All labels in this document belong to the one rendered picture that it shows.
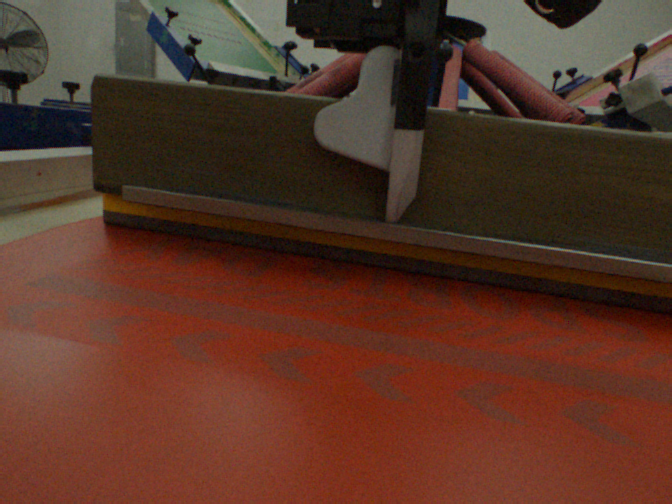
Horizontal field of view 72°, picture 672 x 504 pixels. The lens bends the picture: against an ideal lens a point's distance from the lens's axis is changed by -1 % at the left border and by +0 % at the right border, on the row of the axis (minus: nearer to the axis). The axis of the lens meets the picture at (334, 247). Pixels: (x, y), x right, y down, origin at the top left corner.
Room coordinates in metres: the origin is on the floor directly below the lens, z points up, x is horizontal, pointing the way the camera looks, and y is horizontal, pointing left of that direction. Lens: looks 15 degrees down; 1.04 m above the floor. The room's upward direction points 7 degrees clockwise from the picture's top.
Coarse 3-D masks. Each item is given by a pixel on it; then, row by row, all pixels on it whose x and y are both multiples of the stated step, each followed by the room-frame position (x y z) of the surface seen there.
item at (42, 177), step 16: (0, 160) 0.31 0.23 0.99; (16, 160) 0.32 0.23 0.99; (32, 160) 0.33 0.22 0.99; (48, 160) 0.35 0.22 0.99; (64, 160) 0.37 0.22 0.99; (80, 160) 0.38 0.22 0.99; (0, 176) 0.31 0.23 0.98; (16, 176) 0.32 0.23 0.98; (32, 176) 0.33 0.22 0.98; (48, 176) 0.35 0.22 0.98; (64, 176) 0.37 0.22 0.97; (80, 176) 0.38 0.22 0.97; (0, 192) 0.31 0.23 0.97; (16, 192) 0.32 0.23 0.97; (32, 192) 0.33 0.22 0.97; (48, 192) 0.35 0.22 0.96; (64, 192) 0.36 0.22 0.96; (80, 192) 0.38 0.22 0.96; (96, 192) 0.40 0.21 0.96; (0, 208) 0.30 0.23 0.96; (16, 208) 0.32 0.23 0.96; (32, 208) 0.33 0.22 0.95
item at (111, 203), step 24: (168, 216) 0.30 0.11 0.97; (192, 216) 0.30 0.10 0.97; (216, 216) 0.30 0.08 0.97; (312, 240) 0.29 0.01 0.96; (336, 240) 0.29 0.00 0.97; (360, 240) 0.29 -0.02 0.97; (456, 264) 0.28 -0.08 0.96; (480, 264) 0.27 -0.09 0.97; (504, 264) 0.27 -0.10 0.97; (528, 264) 0.27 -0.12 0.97; (624, 288) 0.26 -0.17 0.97; (648, 288) 0.26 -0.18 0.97
